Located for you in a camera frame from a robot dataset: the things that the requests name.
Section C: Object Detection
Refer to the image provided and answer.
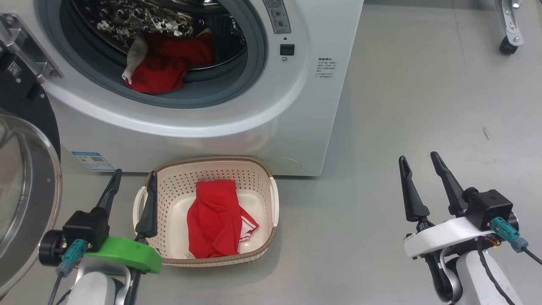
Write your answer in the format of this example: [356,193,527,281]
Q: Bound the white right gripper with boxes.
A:
[398,151,494,259]

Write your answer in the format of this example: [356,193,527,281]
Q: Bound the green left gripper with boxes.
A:
[85,169,163,274]

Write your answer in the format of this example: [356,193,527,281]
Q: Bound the red shorts with white stripes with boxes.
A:
[186,180,260,259]

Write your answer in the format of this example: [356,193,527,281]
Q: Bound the black glass washing machine door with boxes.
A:
[0,42,63,297]

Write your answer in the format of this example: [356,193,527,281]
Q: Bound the red jersey with white trim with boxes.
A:
[122,32,214,94]

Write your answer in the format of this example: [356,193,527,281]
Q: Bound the cream perforated laundry basket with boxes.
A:
[133,155,280,267]

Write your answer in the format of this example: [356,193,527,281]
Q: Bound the grey rubber door gasket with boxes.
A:
[36,0,268,109]

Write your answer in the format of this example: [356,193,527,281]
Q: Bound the white front-load washing machine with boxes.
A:
[0,0,365,177]

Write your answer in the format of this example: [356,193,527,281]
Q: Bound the metal door hinge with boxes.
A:
[0,13,63,79]

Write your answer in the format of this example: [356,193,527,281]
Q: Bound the blue energy label sticker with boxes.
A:
[71,151,116,172]

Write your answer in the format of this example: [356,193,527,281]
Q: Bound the round filter cover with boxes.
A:
[277,158,302,172]

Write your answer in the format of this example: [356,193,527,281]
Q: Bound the printed text label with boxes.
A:
[315,57,338,79]

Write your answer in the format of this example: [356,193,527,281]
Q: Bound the metal leg with black caster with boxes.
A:
[495,0,524,55]

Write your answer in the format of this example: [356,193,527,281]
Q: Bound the steel perforated washer drum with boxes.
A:
[70,0,248,70]

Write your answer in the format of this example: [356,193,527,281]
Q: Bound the warning pictogram sticker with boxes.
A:
[263,0,292,34]

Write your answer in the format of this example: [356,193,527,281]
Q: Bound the teal plug left camera cable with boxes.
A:
[47,238,87,305]

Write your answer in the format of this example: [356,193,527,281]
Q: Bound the teal plug camera cable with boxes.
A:
[490,217,542,265]
[47,238,87,305]

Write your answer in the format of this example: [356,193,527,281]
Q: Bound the teal plug right camera cable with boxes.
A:
[490,217,542,265]

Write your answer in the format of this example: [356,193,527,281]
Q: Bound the black ribbed right arm cable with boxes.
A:
[476,239,515,305]

